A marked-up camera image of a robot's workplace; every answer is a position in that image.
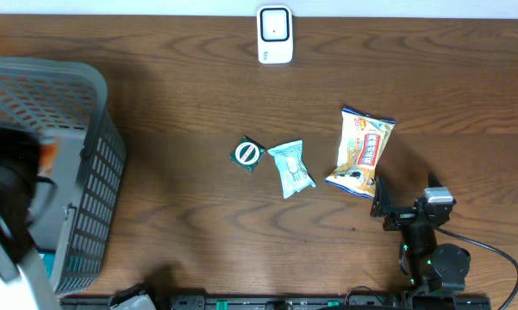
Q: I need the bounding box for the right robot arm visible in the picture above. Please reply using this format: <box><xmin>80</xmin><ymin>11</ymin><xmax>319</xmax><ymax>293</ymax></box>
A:
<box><xmin>370</xmin><ymin>173</ymin><xmax>471</xmax><ymax>309</ymax></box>

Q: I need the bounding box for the grey plastic basket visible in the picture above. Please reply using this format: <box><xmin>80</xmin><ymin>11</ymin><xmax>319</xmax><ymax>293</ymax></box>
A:
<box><xmin>0</xmin><ymin>56</ymin><xmax>127</xmax><ymax>297</ymax></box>

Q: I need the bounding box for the yellow snack bag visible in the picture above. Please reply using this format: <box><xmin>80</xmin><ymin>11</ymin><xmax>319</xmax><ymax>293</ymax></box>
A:
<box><xmin>325</xmin><ymin>108</ymin><xmax>396</xmax><ymax>199</ymax></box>

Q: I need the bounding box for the white barcode scanner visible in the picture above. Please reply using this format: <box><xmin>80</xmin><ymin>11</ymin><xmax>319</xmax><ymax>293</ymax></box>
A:
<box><xmin>256</xmin><ymin>5</ymin><xmax>294</xmax><ymax>65</ymax></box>

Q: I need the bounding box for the teal mouthwash bottle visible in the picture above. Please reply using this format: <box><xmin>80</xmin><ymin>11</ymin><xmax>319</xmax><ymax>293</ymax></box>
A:
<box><xmin>39</xmin><ymin>251</ymin><xmax>55</xmax><ymax>278</ymax></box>

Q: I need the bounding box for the green square box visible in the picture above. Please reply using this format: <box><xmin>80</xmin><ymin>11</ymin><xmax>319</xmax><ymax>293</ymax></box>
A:
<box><xmin>230</xmin><ymin>136</ymin><xmax>266</xmax><ymax>172</ymax></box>

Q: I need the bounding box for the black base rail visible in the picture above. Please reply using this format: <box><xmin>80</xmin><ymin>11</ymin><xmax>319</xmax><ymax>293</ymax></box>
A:
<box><xmin>59</xmin><ymin>292</ymin><xmax>491</xmax><ymax>310</ymax></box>

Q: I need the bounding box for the orange small packet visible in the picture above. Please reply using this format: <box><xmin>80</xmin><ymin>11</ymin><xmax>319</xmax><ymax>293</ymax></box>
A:
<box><xmin>39</xmin><ymin>135</ymin><xmax>60</xmax><ymax>176</ymax></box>

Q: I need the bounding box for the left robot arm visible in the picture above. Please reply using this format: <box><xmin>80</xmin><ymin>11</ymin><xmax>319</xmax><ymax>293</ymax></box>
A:
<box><xmin>0</xmin><ymin>123</ymin><xmax>60</xmax><ymax>309</ymax></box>

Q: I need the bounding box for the light blue wipes pack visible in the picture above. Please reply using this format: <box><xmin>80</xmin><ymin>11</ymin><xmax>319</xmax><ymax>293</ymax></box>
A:
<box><xmin>268</xmin><ymin>139</ymin><xmax>316</xmax><ymax>199</ymax></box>

